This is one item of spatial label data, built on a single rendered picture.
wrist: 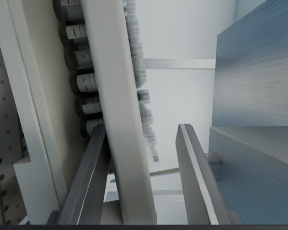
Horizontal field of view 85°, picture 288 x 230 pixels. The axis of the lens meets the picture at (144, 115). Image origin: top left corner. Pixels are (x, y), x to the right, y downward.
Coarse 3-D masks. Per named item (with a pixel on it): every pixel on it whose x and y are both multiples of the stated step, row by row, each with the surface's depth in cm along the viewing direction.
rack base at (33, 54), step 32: (0, 0) 7; (32, 0) 8; (0, 32) 7; (32, 32) 8; (32, 64) 8; (64, 64) 11; (32, 96) 8; (64, 96) 10; (32, 128) 8; (64, 128) 9; (32, 160) 8; (64, 160) 9; (32, 192) 8; (64, 192) 9; (32, 224) 9
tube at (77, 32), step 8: (136, 16) 11; (80, 24) 11; (128, 24) 11; (136, 24) 11; (64, 32) 11; (72, 32) 11; (80, 32) 11; (128, 32) 11; (136, 32) 11; (64, 40) 11; (72, 40) 11; (80, 40) 11; (88, 40) 11
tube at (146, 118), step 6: (144, 114) 12; (150, 114) 12; (84, 120) 12; (90, 120) 12; (96, 120) 12; (102, 120) 12; (144, 120) 12; (150, 120) 12; (84, 126) 12; (90, 126) 12; (84, 132) 12; (90, 132) 12
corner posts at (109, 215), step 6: (108, 204) 11; (114, 204) 10; (102, 210) 10; (108, 210) 10; (114, 210) 10; (120, 210) 10; (102, 216) 10; (108, 216) 10; (114, 216) 10; (120, 216) 10; (102, 222) 10; (108, 222) 10; (114, 222) 10; (120, 222) 10
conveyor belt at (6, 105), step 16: (0, 64) 11; (0, 80) 11; (0, 96) 11; (0, 112) 11; (16, 112) 13; (0, 128) 11; (16, 128) 13; (0, 144) 11; (16, 144) 13; (0, 160) 11; (16, 160) 13; (0, 176) 11; (0, 192) 11; (16, 192) 13; (0, 208) 11; (16, 208) 13; (0, 224) 11; (16, 224) 13
